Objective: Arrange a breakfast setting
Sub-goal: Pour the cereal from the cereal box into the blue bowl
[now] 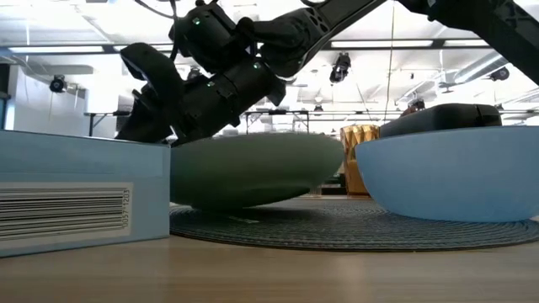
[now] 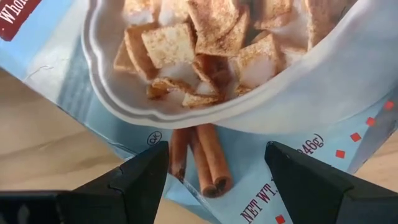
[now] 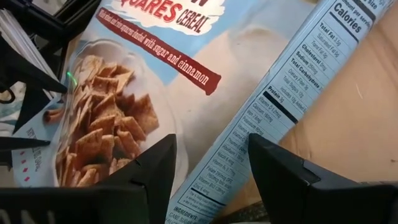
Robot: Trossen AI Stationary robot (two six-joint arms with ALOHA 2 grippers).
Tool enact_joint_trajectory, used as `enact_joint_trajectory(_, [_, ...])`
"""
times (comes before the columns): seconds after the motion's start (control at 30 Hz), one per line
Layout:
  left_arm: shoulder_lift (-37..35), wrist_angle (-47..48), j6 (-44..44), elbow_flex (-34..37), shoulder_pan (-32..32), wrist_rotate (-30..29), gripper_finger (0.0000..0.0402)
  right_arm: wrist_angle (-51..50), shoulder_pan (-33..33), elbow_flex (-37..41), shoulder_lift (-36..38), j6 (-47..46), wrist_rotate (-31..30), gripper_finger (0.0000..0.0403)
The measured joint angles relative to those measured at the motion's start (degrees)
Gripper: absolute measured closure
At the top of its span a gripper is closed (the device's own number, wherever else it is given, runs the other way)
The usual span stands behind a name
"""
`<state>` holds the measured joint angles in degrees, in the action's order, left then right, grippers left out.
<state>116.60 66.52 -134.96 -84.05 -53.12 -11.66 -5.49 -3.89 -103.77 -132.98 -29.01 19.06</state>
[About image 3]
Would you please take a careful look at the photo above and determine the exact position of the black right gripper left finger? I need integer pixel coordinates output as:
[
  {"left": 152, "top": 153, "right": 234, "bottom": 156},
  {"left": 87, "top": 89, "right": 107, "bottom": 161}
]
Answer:
[{"left": 99, "top": 133, "right": 178, "bottom": 224}]

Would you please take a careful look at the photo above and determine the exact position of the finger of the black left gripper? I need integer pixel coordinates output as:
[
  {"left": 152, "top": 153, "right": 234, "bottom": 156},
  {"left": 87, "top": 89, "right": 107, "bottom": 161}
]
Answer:
[
  {"left": 0, "top": 34, "right": 68, "bottom": 133},
  {"left": 0, "top": 136, "right": 52, "bottom": 170}
]

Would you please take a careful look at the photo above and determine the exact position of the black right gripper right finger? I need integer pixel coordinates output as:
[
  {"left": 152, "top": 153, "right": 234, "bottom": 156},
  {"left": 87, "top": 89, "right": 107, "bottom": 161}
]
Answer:
[{"left": 248, "top": 133, "right": 361, "bottom": 224}]

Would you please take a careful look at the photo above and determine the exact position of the cinnamon squares cereal box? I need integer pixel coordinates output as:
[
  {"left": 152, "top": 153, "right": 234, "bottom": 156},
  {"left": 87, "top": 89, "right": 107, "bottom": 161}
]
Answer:
[{"left": 11, "top": 0, "right": 396, "bottom": 224}]

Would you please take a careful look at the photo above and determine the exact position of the silver aluminium post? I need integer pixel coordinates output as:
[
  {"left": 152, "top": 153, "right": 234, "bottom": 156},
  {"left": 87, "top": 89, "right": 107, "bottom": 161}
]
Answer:
[{"left": 0, "top": 8, "right": 60, "bottom": 82}]

